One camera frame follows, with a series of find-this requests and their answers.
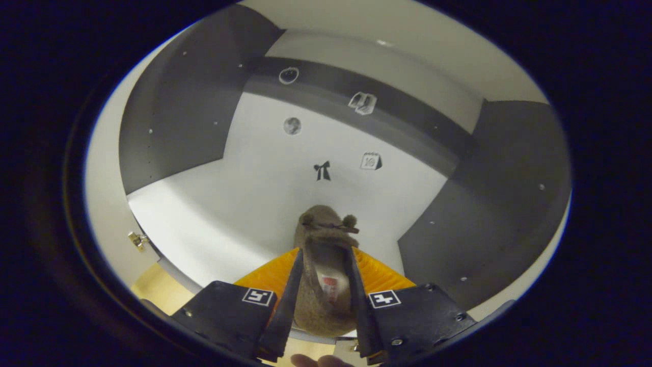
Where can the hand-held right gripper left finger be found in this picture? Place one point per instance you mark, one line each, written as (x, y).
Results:
(285, 316)

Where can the brown fuzzy shoe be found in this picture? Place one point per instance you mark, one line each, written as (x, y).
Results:
(316, 311)

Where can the white shoe cabinet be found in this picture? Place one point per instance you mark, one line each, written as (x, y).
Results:
(244, 214)

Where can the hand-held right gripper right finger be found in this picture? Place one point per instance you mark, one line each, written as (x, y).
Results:
(364, 321)

